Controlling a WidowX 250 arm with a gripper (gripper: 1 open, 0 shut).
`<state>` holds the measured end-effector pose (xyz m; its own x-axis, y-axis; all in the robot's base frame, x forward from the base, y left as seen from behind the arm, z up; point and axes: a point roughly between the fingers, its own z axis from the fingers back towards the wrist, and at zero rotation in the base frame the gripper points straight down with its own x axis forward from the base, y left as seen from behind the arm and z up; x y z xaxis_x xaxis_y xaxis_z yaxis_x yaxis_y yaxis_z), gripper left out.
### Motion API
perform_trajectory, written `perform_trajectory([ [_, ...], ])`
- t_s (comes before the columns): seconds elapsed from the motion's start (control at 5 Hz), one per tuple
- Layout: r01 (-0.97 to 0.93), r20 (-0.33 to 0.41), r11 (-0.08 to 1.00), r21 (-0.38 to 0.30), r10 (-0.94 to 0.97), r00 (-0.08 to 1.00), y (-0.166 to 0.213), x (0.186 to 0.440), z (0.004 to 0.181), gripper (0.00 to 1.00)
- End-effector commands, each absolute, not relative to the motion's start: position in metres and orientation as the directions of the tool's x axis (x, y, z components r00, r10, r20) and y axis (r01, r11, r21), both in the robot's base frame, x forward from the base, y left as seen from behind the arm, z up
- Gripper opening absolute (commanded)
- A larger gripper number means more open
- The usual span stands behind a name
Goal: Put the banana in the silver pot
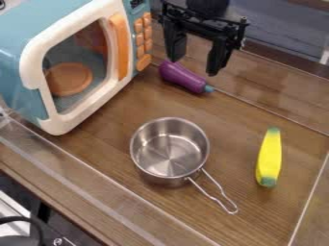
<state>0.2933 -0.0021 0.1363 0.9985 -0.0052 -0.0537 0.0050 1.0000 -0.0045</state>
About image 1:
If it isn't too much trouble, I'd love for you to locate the black cable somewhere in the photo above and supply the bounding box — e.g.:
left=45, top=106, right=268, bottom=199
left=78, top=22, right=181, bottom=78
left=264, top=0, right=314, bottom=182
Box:
left=0, top=215, right=46, bottom=246

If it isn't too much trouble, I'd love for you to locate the blue toy microwave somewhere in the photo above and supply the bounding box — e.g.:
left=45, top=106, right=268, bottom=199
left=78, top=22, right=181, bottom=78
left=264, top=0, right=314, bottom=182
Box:
left=0, top=0, right=150, bottom=135

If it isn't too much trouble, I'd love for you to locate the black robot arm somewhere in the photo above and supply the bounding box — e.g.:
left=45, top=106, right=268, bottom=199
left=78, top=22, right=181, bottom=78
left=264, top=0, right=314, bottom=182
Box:
left=159, top=0, right=248, bottom=76

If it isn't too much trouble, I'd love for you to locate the silver pot with wire handle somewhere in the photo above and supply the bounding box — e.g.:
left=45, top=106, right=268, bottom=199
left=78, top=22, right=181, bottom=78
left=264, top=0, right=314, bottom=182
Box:
left=128, top=117, right=239, bottom=215

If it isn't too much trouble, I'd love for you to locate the purple toy eggplant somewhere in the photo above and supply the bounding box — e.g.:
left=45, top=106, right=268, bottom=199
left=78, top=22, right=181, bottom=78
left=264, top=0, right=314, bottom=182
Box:
left=159, top=61, right=213, bottom=94

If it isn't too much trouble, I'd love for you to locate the yellow toy banana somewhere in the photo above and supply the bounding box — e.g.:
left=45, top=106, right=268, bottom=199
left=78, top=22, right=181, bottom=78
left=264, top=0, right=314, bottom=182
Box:
left=255, top=127, right=282, bottom=187

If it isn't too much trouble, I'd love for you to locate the orange microwave turntable plate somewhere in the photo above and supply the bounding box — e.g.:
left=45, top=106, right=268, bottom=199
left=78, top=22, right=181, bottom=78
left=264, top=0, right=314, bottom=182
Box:
left=45, top=62, right=92, bottom=97

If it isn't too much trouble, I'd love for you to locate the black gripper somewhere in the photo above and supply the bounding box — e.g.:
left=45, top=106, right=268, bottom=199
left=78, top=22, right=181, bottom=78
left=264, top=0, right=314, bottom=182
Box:
left=160, top=0, right=248, bottom=77

